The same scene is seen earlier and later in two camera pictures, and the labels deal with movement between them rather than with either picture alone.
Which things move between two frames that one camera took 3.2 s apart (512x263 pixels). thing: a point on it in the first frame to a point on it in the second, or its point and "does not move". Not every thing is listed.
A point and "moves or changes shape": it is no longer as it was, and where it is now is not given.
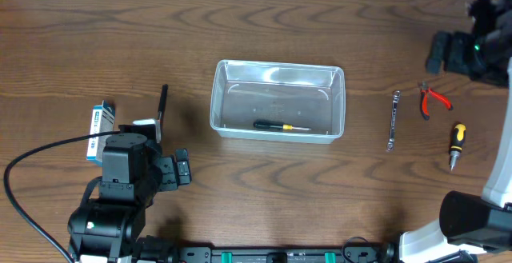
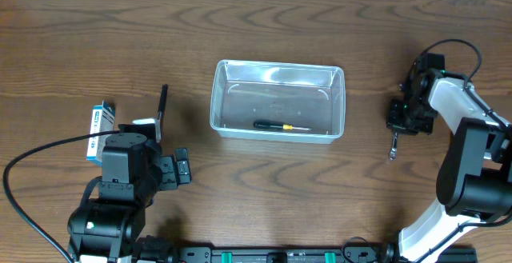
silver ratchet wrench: (396, 96) moves or changes shape
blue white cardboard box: (102, 120) does not move
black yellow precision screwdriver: (278, 125) does not move
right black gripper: (440, 51) to (404, 123)
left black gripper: (161, 116) does not move
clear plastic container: (278, 102) does not move
